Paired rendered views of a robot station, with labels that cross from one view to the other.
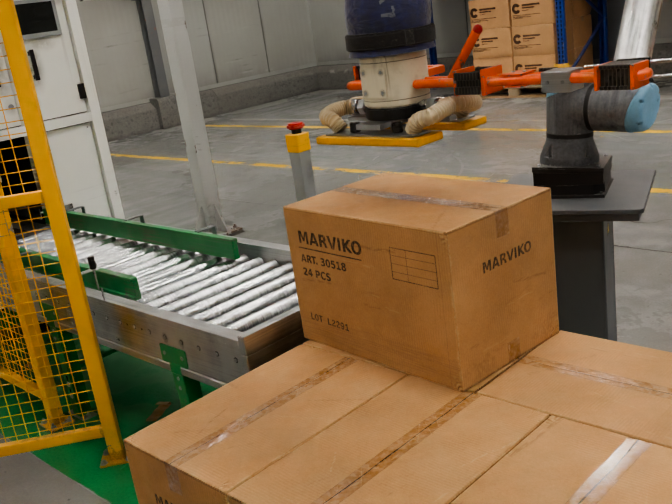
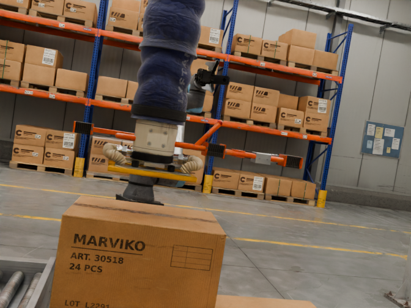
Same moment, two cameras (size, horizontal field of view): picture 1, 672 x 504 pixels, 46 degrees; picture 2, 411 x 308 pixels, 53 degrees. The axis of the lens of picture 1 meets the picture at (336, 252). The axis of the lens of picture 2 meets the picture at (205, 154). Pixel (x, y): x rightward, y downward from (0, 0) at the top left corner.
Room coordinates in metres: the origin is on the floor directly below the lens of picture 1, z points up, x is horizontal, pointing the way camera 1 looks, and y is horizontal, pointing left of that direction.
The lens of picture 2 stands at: (1.01, 1.13, 1.31)
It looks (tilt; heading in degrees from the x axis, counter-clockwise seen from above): 3 degrees down; 301
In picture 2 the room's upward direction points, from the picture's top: 9 degrees clockwise
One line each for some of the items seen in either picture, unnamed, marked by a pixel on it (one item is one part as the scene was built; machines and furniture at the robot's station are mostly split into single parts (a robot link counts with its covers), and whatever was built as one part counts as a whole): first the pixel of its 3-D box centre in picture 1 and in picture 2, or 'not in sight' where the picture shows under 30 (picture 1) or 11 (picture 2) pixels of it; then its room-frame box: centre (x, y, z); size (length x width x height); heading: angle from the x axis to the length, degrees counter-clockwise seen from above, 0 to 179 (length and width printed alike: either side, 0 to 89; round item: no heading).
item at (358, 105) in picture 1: (398, 109); (152, 156); (2.07, -0.21, 1.18); 0.34 x 0.25 x 0.06; 44
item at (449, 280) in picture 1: (418, 268); (140, 260); (2.05, -0.22, 0.74); 0.60 x 0.40 x 0.40; 39
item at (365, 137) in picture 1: (376, 132); (153, 168); (2.00, -0.14, 1.14); 0.34 x 0.10 x 0.05; 44
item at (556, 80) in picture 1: (562, 79); (260, 158); (1.73, -0.54, 1.23); 0.07 x 0.07 x 0.04; 44
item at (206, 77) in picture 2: not in sight; (204, 77); (2.15, -0.64, 1.58); 0.12 x 0.09 x 0.08; 134
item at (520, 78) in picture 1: (487, 73); (196, 146); (2.01, -0.44, 1.24); 0.93 x 0.30 x 0.04; 44
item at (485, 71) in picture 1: (478, 80); (213, 150); (1.89, -0.39, 1.24); 0.10 x 0.08 x 0.06; 134
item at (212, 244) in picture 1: (134, 226); not in sight; (3.61, 0.91, 0.60); 1.60 x 0.10 x 0.09; 44
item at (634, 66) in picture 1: (621, 75); (290, 161); (1.63, -0.63, 1.24); 0.08 x 0.07 x 0.05; 44
